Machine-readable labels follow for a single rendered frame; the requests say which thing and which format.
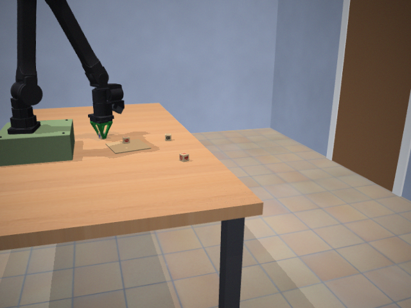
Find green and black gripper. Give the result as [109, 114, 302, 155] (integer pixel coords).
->
[88, 102, 114, 139]

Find beige flat mat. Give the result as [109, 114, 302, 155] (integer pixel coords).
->
[105, 139, 151, 154]

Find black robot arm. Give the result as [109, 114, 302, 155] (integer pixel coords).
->
[7, 0, 125, 134]

